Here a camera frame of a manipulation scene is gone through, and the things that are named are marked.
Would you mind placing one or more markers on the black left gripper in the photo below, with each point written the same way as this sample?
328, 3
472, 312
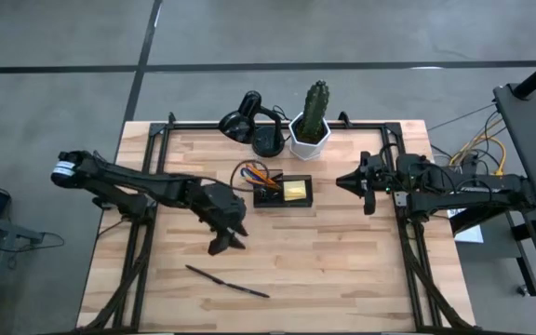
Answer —
223, 209

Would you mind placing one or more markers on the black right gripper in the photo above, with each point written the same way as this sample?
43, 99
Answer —
389, 177

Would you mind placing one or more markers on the black pen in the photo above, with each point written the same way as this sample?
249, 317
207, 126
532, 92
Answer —
247, 289
205, 273

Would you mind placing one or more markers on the yellow sticky notes pad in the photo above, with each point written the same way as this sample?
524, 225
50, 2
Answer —
296, 191

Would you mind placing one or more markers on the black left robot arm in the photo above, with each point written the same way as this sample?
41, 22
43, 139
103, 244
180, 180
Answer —
133, 179

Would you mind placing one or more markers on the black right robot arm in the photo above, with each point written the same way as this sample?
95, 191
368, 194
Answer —
473, 188

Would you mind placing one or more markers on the black mesh desk organizer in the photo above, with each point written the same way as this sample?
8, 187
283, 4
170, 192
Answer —
310, 193

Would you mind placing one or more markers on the white hexagonal plant pot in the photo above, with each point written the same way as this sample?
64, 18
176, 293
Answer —
307, 151

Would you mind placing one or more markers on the green cactus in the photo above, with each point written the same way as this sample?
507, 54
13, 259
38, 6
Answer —
315, 107

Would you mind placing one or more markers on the black desk lamp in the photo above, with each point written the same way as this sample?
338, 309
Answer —
268, 139

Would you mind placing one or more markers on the white paper sheet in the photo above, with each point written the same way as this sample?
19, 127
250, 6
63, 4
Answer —
470, 235

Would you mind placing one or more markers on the black table leg beam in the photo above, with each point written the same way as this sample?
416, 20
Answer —
477, 223

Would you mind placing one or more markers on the black aluminium table frame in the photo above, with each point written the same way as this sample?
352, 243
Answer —
356, 125

